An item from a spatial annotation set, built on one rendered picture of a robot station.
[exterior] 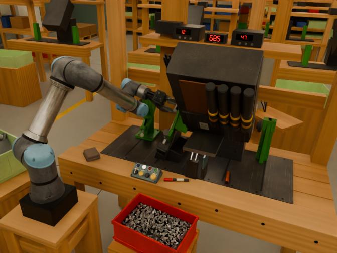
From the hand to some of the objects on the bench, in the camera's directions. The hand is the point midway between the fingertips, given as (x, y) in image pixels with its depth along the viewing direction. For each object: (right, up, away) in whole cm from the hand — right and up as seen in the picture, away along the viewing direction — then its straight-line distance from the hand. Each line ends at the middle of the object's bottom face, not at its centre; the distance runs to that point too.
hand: (177, 109), depth 158 cm
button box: (-17, -40, -7) cm, 44 cm away
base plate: (+12, -30, +11) cm, 34 cm away
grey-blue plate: (+14, -36, -6) cm, 39 cm away
